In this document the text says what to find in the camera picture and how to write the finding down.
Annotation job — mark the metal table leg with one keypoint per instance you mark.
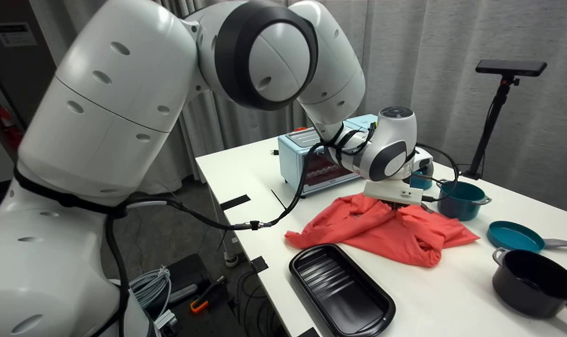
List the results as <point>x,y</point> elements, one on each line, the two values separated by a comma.
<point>230,246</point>

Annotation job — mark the teal toy pot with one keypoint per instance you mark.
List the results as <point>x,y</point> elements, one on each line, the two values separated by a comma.
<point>462,203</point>

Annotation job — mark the teal toy frying pan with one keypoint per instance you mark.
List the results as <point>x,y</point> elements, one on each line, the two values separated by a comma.
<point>513,237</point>

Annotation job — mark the coral long sleeve shirt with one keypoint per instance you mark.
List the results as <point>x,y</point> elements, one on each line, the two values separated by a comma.
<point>369,228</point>

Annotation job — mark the black tape strip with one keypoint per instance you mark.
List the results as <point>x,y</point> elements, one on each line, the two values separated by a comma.
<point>258,265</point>
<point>234,201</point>

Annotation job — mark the black camera bar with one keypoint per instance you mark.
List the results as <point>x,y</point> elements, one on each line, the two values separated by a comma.
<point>509,68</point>

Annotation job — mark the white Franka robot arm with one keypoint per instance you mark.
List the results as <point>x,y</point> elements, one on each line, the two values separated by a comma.
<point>120,81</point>

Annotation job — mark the light blue toy oven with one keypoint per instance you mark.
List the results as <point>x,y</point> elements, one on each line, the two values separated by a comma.
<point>294,162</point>

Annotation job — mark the black tripod stand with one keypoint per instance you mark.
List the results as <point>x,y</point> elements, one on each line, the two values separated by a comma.
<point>490,125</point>

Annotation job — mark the black ridged baking tray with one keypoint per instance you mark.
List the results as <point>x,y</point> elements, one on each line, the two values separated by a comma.
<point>341,291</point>

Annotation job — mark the dark grey cooking pot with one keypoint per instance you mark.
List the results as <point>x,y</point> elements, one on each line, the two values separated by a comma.
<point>531,284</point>

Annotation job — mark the red fire extinguisher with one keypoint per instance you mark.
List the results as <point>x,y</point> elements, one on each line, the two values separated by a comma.
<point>2,125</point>

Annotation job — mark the black floor box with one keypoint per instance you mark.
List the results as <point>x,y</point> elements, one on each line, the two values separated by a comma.
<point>185,274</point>

